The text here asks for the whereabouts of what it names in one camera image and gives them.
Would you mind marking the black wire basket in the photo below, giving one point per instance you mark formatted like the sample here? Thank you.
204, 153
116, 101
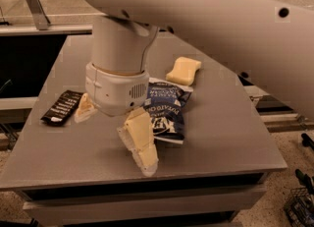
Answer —
299, 208

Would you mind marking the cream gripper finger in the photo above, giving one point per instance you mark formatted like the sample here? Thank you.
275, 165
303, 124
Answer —
137, 136
85, 109

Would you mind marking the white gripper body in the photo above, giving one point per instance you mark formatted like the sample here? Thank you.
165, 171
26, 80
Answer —
116, 91

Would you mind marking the blue Kettle chip bag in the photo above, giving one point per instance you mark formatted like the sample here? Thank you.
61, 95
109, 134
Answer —
164, 103

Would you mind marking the yellow sponge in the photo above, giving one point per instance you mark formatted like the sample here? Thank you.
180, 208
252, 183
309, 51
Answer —
183, 72

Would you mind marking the black rxbar chocolate bar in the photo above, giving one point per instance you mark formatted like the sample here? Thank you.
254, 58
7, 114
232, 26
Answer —
62, 109

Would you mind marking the grey table drawer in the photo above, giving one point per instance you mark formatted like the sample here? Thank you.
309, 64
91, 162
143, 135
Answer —
203, 205

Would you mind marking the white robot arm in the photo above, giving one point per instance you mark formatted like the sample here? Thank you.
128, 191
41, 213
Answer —
268, 42

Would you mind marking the left metal railing bracket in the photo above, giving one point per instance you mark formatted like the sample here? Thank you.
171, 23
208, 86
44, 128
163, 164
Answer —
40, 19

